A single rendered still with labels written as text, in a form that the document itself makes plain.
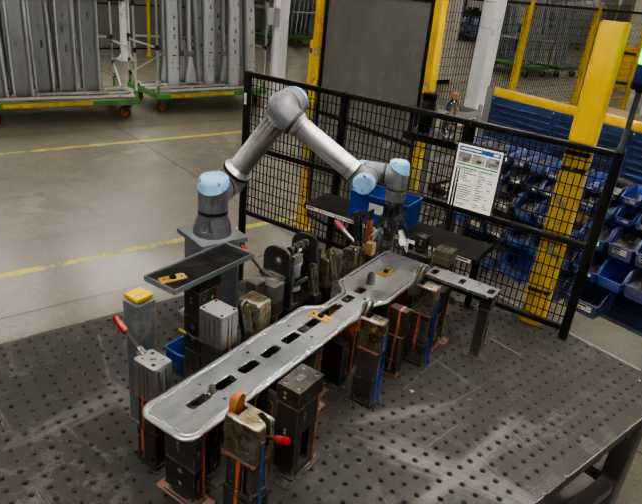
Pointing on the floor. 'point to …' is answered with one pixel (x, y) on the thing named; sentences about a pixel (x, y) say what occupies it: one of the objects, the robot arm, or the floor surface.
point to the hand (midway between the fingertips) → (390, 246)
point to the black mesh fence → (441, 186)
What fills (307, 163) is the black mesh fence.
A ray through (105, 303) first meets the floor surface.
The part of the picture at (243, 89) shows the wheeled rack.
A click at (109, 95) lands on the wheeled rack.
